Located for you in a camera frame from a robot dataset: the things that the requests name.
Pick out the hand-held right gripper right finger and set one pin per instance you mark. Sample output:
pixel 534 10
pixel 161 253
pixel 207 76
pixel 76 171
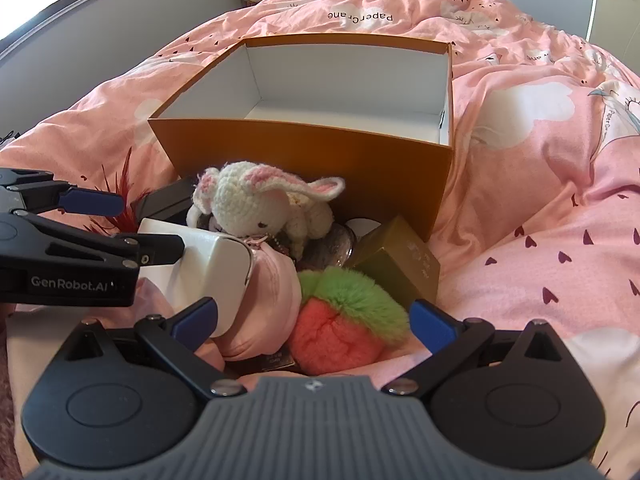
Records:
pixel 432 330

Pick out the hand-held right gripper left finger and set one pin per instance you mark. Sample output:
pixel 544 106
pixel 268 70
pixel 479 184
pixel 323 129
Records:
pixel 196 322

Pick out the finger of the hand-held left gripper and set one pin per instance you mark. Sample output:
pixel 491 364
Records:
pixel 92 203
pixel 157 250

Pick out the white case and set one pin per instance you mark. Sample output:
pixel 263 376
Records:
pixel 210 260

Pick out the gold box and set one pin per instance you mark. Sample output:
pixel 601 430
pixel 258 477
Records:
pixel 395 265

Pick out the pink cloth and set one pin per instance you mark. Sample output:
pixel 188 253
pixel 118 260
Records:
pixel 270 300

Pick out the brown card box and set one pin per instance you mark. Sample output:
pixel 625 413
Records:
pixel 275 361

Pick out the orange cardboard box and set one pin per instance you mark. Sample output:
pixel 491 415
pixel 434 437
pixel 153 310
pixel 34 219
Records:
pixel 310 160

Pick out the red feather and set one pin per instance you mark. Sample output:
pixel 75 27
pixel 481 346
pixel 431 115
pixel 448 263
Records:
pixel 131 217

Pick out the black case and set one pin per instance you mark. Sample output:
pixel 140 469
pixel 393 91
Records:
pixel 165 200

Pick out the pink green strawberry plush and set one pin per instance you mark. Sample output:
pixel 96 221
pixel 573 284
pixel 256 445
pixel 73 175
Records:
pixel 340 335

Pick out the white crochet bunny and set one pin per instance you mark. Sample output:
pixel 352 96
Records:
pixel 250 200

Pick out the glittery round case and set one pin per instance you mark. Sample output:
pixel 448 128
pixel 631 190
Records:
pixel 325 255

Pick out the pink printed blanket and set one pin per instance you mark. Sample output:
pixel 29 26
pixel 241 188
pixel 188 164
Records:
pixel 525 210

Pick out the white door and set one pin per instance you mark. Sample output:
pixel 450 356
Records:
pixel 607 15

